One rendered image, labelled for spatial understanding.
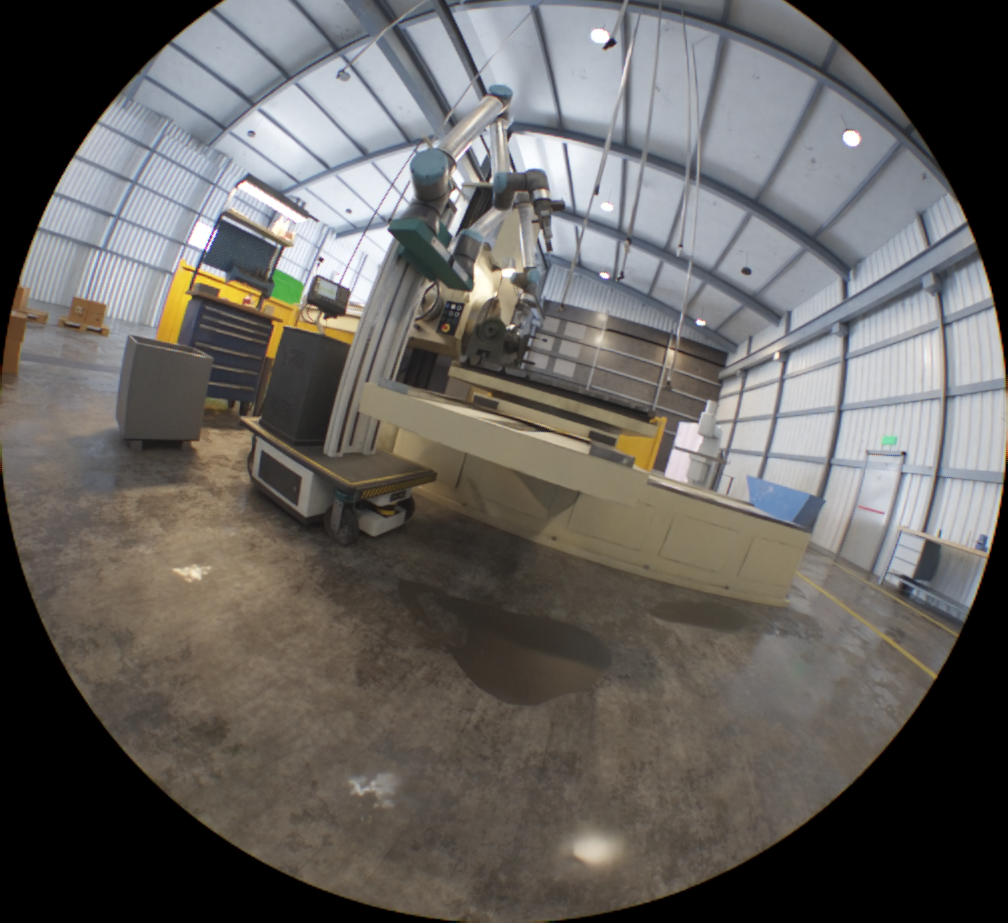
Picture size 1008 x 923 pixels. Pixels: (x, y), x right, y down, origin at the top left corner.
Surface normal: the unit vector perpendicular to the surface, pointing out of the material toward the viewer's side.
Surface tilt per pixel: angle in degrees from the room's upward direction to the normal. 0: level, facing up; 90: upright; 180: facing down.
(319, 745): 0
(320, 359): 90
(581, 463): 90
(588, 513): 90
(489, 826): 0
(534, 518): 90
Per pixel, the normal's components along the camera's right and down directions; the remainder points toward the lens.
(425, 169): 0.10, 0.15
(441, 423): -0.25, -0.04
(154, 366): 0.92, 0.29
